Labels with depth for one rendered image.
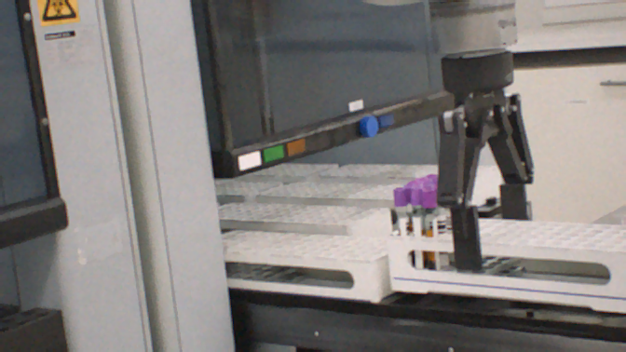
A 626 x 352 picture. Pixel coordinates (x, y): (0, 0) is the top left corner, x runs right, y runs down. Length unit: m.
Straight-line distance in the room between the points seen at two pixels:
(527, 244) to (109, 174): 0.46
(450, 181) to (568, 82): 2.60
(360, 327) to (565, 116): 2.53
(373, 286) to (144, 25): 0.39
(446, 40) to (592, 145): 2.58
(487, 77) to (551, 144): 2.63
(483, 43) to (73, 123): 0.44
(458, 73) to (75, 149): 0.41
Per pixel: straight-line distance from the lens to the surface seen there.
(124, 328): 1.38
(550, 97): 3.89
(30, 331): 1.28
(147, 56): 1.40
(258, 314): 1.50
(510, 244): 1.29
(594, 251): 1.25
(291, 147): 1.54
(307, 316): 1.45
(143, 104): 1.39
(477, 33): 1.28
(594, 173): 3.87
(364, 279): 1.41
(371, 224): 1.63
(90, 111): 1.34
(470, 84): 1.29
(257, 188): 1.96
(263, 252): 1.50
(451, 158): 1.27
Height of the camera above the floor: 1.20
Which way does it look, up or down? 10 degrees down
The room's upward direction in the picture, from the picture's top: 7 degrees counter-clockwise
